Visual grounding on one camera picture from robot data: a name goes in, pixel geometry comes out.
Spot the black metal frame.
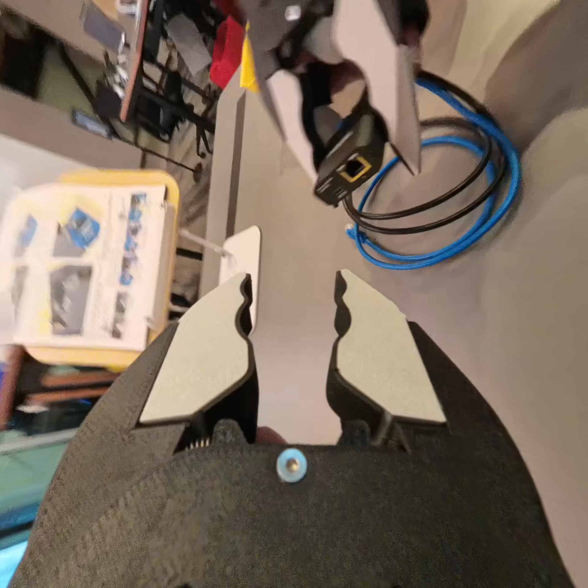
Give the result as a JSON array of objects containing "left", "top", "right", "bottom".
[{"left": 92, "top": 0, "right": 222, "bottom": 176}]

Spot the yellow plastic bin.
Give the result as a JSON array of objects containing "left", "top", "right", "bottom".
[{"left": 239, "top": 22, "right": 261, "bottom": 93}]

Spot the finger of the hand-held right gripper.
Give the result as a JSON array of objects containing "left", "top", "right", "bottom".
[
  {"left": 257, "top": 69, "right": 322, "bottom": 159},
  {"left": 333, "top": 0, "right": 422, "bottom": 176}
]

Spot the black ethernet splitter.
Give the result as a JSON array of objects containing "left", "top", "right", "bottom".
[{"left": 314, "top": 112, "right": 386, "bottom": 206}]

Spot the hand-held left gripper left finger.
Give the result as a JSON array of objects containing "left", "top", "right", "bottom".
[{"left": 139, "top": 273, "right": 259, "bottom": 443}]

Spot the blue ethernet cable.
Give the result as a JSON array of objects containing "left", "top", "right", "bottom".
[{"left": 345, "top": 76, "right": 523, "bottom": 271}]

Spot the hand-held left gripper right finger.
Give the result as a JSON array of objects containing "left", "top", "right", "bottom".
[{"left": 326, "top": 269, "right": 447, "bottom": 425}]

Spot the black cable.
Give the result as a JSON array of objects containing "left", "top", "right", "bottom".
[{"left": 342, "top": 71, "right": 508, "bottom": 235}]

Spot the red object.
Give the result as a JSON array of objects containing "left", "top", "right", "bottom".
[{"left": 209, "top": 16, "right": 247, "bottom": 89}]

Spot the printed instruction sheet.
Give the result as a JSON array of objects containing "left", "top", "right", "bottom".
[{"left": 0, "top": 184, "right": 169, "bottom": 352}]

